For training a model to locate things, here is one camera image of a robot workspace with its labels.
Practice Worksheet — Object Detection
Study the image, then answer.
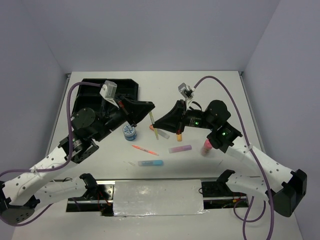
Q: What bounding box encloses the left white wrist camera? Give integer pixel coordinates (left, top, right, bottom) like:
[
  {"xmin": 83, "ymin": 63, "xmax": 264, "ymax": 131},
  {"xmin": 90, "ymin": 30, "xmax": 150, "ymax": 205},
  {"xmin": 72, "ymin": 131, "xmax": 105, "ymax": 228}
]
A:
[{"xmin": 99, "ymin": 80, "xmax": 117, "ymax": 106}]

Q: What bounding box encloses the orange capped highlighter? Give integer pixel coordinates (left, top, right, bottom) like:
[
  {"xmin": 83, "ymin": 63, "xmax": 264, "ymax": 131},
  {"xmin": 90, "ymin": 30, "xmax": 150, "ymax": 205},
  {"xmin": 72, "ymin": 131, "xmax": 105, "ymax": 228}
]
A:
[{"xmin": 149, "ymin": 125, "xmax": 170, "ymax": 139}]

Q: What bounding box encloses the blue round tape tin left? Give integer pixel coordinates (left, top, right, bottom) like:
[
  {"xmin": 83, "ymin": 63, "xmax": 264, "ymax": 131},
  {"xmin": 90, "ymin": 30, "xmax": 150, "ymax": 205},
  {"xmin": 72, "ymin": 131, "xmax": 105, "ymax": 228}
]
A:
[{"xmin": 122, "ymin": 124, "xmax": 137, "ymax": 141}]

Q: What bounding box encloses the yellow thin pen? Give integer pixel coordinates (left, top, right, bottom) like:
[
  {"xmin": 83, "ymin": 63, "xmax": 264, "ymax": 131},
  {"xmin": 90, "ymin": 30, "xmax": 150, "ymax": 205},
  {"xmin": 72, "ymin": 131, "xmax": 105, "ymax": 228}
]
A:
[{"xmin": 149, "ymin": 111, "xmax": 159, "ymax": 140}]

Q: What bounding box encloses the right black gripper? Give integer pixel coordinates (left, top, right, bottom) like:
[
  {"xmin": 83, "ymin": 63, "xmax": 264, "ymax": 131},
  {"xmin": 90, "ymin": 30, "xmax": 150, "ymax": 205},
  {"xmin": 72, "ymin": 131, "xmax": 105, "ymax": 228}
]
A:
[{"xmin": 153, "ymin": 98, "xmax": 216, "ymax": 134}]

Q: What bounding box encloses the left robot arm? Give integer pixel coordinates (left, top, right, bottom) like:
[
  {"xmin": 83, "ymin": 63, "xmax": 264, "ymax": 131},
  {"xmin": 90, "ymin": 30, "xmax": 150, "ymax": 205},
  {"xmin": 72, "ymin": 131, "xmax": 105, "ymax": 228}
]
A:
[{"xmin": 0, "ymin": 95, "xmax": 155, "ymax": 227}]

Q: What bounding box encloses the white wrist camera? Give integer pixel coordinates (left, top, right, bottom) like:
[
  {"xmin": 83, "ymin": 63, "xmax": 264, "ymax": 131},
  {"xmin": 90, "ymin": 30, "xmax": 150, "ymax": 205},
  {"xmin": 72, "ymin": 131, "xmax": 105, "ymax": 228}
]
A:
[
  {"xmin": 178, "ymin": 82, "xmax": 195, "ymax": 105},
  {"xmin": 99, "ymin": 80, "xmax": 117, "ymax": 106}
]

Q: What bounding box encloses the silver foil plate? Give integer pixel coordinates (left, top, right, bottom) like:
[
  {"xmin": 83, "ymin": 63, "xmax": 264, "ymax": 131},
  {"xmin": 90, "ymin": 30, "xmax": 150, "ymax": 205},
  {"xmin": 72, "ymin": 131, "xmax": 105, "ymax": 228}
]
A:
[{"xmin": 113, "ymin": 179, "xmax": 205, "ymax": 217}]

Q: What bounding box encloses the black four-compartment tray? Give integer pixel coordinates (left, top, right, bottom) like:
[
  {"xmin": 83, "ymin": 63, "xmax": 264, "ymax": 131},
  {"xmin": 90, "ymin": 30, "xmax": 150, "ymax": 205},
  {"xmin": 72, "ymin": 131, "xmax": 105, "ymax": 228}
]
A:
[{"xmin": 72, "ymin": 78, "xmax": 140, "ymax": 116}]

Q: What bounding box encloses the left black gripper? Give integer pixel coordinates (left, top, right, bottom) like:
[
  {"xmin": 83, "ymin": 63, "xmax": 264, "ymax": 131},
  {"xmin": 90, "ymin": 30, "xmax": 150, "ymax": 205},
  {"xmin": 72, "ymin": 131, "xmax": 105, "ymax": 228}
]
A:
[{"xmin": 94, "ymin": 93, "xmax": 156, "ymax": 142}]

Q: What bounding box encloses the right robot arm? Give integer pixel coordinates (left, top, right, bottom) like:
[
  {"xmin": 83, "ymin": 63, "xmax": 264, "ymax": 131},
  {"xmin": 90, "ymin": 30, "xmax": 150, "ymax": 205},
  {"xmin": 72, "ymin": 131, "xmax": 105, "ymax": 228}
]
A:
[{"xmin": 153, "ymin": 100, "xmax": 307, "ymax": 217}]

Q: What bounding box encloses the blue highlighter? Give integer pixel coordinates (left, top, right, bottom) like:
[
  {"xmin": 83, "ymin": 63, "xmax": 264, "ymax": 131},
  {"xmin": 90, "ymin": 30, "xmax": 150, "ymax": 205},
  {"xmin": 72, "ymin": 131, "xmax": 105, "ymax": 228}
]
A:
[{"xmin": 138, "ymin": 160, "xmax": 164, "ymax": 167}]

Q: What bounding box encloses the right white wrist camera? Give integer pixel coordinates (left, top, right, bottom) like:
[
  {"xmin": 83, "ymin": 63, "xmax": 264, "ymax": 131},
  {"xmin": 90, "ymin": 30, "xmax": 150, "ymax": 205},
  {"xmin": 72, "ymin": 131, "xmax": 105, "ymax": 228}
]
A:
[{"xmin": 178, "ymin": 82, "xmax": 195, "ymax": 105}]

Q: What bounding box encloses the purple pink highlighter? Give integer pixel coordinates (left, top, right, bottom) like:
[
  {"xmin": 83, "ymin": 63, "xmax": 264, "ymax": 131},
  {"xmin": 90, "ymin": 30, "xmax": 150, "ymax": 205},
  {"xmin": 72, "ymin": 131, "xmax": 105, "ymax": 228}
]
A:
[{"xmin": 168, "ymin": 145, "xmax": 192, "ymax": 154}]

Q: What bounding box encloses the pink orange highlighter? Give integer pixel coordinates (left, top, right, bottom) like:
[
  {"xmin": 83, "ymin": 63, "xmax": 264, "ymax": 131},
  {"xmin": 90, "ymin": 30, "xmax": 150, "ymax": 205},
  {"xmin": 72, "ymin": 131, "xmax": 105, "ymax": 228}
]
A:
[{"xmin": 176, "ymin": 133, "xmax": 183, "ymax": 142}]

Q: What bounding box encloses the pink capped glue bottle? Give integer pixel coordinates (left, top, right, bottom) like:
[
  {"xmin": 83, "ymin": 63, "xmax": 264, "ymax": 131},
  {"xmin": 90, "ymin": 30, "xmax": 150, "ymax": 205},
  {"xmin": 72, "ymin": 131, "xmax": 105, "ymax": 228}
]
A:
[{"xmin": 200, "ymin": 139, "xmax": 213, "ymax": 157}]

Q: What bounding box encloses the orange thin pen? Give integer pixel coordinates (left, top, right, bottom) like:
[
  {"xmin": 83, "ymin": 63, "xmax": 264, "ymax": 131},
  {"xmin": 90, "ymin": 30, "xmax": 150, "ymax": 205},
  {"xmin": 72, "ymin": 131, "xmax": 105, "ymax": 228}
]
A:
[{"xmin": 131, "ymin": 145, "xmax": 159, "ymax": 156}]

